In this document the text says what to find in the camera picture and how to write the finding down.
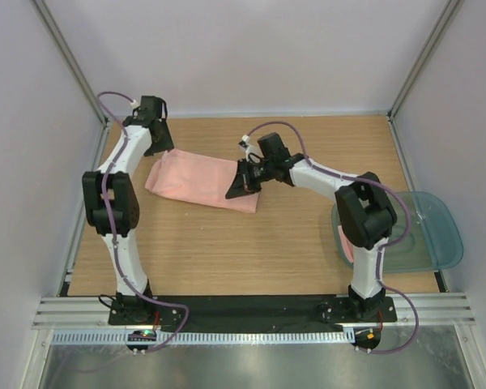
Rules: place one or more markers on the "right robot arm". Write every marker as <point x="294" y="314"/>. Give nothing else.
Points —
<point x="366" y="214"/>

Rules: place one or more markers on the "plain pink towel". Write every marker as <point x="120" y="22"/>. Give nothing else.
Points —
<point x="194" y="178"/>

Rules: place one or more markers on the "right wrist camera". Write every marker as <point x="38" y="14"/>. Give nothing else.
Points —
<point x="252" y="154"/>

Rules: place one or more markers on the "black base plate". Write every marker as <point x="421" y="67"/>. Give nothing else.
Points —
<point x="325" y="308"/>

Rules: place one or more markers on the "clear blue plastic tray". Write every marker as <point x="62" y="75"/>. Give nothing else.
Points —
<point x="433" y="242"/>

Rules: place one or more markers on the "white slotted cable duct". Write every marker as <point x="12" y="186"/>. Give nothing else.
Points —
<point x="143" y="338"/>

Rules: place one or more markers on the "pink bunny towel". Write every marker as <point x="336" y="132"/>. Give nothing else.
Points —
<point x="347" y="246"/>

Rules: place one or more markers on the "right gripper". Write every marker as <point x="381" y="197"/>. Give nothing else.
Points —
<point x="243" y="184"/>

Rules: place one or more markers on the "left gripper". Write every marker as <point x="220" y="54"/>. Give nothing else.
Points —
<point x="166" y="145"/>

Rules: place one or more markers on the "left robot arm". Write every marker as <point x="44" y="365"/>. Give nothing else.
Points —
<point x="112" y="208"/>

